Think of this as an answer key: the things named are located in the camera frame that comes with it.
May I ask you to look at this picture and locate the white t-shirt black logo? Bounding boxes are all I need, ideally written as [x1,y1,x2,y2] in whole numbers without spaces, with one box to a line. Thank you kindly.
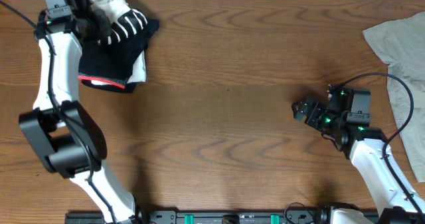
[91,0,148,46]

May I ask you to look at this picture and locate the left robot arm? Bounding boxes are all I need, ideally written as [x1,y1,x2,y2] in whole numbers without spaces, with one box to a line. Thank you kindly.
[19,0,149,223]

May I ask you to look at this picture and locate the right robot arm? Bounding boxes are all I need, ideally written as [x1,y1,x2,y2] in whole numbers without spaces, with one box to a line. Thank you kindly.
[292,92,424,223]

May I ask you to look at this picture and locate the black folded garment red trim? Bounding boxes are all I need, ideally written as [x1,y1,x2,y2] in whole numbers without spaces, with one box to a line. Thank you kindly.
[78,19,159,93]

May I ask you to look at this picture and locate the white folded garment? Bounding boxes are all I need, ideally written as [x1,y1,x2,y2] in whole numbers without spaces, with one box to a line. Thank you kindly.
[90,51,147,87]

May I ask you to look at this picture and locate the beige khaki shorts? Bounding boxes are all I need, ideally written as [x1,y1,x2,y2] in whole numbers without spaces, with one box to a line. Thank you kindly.
[361,11,425,183]

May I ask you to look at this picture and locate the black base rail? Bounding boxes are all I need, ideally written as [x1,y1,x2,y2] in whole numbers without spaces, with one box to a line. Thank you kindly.
[64,208,419,224]

